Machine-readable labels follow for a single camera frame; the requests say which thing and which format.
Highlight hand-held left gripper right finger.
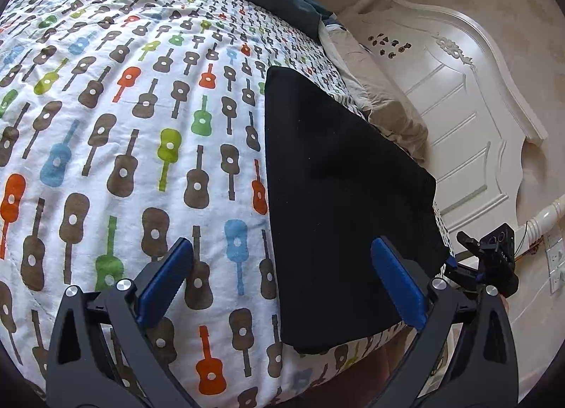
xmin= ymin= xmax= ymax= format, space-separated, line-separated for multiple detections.
xmin=370 ymin=237 xmax=520 ymax=408

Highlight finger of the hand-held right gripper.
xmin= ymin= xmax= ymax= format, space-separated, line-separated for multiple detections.
xmin=456 ymin=231 xmax=484 ymax=259
xmin=444 ymin=257 xmax=483 ymax=295

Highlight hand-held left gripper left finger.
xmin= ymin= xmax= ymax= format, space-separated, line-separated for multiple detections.
xmin=44 ymin=238 xmax=195 ymax=408

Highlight black pants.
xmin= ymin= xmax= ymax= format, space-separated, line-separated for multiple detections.
xmin=264 ymin=65 xmax=450 ymax=356

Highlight white carved headboard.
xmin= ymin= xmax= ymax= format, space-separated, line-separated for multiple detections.
xmin=335 ymin=0 xmax=565 ymax=259

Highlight large beige pillow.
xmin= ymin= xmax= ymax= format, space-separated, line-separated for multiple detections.
xmin=318 ymin=19 xmax=430 ymax=164

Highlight guitar print bed sheet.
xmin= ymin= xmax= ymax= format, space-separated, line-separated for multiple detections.
xmin=0 ymin=0 xmax=452 ymax=408

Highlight cluster of headboard stickers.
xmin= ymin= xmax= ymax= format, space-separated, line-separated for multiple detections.
xmin=366 ymin=32 xmax=413 ymax=58

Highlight white wall socket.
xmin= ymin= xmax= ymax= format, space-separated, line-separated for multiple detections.
xmin=545 ymin=238 xmax=565 ymax=296

